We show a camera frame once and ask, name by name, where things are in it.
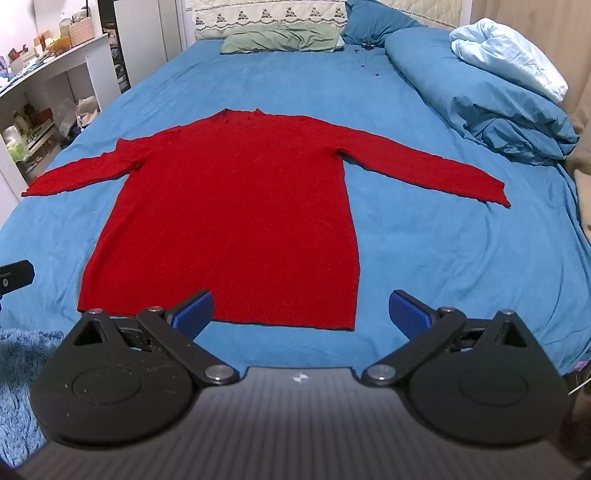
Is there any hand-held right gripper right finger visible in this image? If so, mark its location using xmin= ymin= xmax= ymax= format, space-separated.
xmin=360 ymin=289 xmax=536 ymax=387

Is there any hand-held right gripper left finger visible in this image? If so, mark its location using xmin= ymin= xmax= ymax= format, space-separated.
xmin=63 ymin=289 xmax=240 ymax=387

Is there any red knit sweater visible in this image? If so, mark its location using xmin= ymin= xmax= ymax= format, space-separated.
xmin=21 ymin=108 xmax=511 ymax=331

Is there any bed with blue sheet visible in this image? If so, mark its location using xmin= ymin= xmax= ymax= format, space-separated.
xmin=0 ymin=39 xmax=591 ymax=376

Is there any fluffy blue rug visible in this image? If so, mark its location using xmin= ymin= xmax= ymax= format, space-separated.
xmin=0 ymin=327 xmax=64 ymax=463

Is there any white bag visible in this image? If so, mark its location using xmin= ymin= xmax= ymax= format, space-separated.
xmin=75 ymin=96 xmax=100 ymax=131

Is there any blue duvet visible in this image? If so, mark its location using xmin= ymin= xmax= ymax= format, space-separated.
xmin=385 ymin=28 xmax=581 ymax=165

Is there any white desk with shelves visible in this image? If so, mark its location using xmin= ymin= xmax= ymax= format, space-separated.
xmin=0 ymin=34 xmax=123 ymax=186

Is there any wicker basket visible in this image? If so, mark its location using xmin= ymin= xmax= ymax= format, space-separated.
xmin=68 ymin=18 xmax=96 ymax=47

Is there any grey and white wardrobe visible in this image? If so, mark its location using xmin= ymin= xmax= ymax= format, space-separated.
xmin=98 ymin=0 xmax=186 ymax=94

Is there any light blue blanket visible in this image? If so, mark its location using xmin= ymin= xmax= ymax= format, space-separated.
xmin=450 ymin=18 xmax=570 ymax=105

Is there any green pillow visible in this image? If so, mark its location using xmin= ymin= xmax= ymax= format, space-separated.
xmin=221 ymin=23 xmax=345 ymax=55

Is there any blue pillow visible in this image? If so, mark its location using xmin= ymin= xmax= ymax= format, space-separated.
xmin=342 ymin=0 xmax=424 ymax=47

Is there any cream quilted headboard cover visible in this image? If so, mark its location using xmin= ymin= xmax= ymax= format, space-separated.
xmin=191 ymin=0 xmax=474 ymax=42

